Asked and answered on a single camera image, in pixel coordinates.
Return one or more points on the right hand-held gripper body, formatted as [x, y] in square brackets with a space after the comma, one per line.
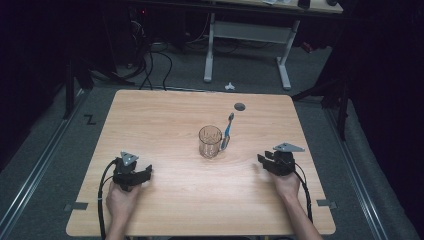
[283, 163]

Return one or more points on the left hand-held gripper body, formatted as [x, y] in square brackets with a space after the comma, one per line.
[124, 173]

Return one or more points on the blue toothbrush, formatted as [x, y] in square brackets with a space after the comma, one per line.
[227, 131]

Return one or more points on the clear glass mug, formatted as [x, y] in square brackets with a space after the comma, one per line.
[210, 141]

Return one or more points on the person's right hand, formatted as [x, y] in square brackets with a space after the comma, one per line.
[286, 186]

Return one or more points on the person's left hand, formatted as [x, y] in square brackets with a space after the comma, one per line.
[121, 200]

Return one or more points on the dark round table grommet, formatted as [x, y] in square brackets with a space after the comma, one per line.
[239, 107]

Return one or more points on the grey tape strip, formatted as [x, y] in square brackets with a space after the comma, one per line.
[326, 203]
[78, 206]

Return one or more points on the small white floor object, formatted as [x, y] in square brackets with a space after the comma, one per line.
[229, 87]

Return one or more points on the black metal stand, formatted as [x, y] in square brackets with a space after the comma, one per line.
[70, 90]
[335, 96]

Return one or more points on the metal floor rail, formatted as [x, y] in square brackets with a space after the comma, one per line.
[36, 173]
[358, 180]

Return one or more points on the white metal frame desk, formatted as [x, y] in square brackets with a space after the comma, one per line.
[248, 31]

